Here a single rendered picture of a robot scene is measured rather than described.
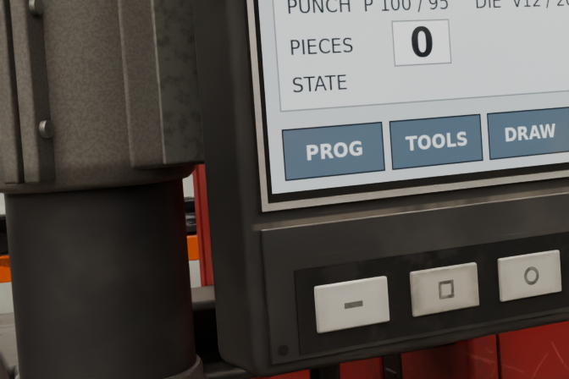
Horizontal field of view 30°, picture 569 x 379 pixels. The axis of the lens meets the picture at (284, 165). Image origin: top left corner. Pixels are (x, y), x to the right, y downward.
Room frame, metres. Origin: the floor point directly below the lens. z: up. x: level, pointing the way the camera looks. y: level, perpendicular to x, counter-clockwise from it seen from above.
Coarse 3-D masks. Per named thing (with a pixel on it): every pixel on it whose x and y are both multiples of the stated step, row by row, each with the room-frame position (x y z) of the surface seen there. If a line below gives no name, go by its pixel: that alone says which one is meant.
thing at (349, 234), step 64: (192, 0) 0.50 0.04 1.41; (256, 0) 0.47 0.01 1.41; (192, 64) 0.56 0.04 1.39; (256, 64) 0.46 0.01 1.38; (192, 128) 0.56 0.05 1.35; (256, 128) 0.46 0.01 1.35; (256, 192) 0.46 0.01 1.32; (320, 192) 0.48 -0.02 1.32; (384, 192) 0.49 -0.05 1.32; (448, 192) 0.50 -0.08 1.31; (512, 192) 0.52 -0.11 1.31; (256, 256) 0.46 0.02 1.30; (320, 256) 0.47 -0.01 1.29; (384, 256) 0.49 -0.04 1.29; (448, 256) 0.50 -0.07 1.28; (512, 256) 0.51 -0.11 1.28; (256, 320) 0.46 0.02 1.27; (320, 320) 0.47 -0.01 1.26; (384, 320) 0.48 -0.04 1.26; (448, 320) 0.50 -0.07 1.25; (512, 320) 0.52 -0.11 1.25
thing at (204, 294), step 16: (192, 288) 0.92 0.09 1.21; (208, 288) 0.91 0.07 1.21; (192, 304) 0.85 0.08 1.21; (208, 304) 0.85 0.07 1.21; (0, 320) 0.83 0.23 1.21; (208, 320) 0.92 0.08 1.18; (0, 336) 0.77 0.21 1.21; (208, 336) 0.92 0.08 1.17; (0, 352) 0.71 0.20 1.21; (16, 352) 0.71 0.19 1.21; (208, 352) 0.92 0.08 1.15; (400, 352) 0.91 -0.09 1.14; (0, 368) 0.72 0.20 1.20; (16, 368) 0.66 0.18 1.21; (208, 368) 0.88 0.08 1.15; (224, 368) 0.87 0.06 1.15
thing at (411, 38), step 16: (400, 32) 0.50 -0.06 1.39; (416, 32) 0.50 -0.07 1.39; (432, 32) 0.50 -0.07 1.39; (448, 32) 0.51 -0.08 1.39; (400, 48) 0.50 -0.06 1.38; (416, 48) 0.50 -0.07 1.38; (432, 48) 0.50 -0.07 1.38; (448, 48) 0.51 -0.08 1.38; (400, 64) 0.50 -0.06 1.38; (416, 64) 0.50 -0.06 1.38
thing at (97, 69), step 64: (0, 0) 0.53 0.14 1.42; (64, 0) 0.54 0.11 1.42; (128, 0) 0.55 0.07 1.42; (0, 64) 0.54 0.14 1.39; (64, 64) 0.54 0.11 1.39; (128, 64) 0.55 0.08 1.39; (0, 128) 0.54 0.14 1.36; (64, 128) 0.54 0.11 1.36; (128, 128) 0.55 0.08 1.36; (0, 192) 0.57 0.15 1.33; (64, 192) 0.55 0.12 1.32; (128, 192) 0.56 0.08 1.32; (64, 256) 0.55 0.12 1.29; (128, 256) 0.56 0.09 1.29; (64, 320) 0.55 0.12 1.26; (128, 320) 0.56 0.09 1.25; (192, 320) 0.60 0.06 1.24
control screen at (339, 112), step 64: (320, 0) 0.48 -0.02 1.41; (384, 0) 0.49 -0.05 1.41; (448, 0) 0.51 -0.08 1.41; (512, 0) 0.52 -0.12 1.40; (320, 64) 0.48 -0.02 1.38; (384, 64) 0.49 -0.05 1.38; (448, 64) 0.51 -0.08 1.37; (512, 64) 0.52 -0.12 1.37; (320, 128) 0.48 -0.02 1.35; (384, 128) 0.49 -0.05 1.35; (448, 128) 0.51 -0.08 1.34; (512, 128) 0.52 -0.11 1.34
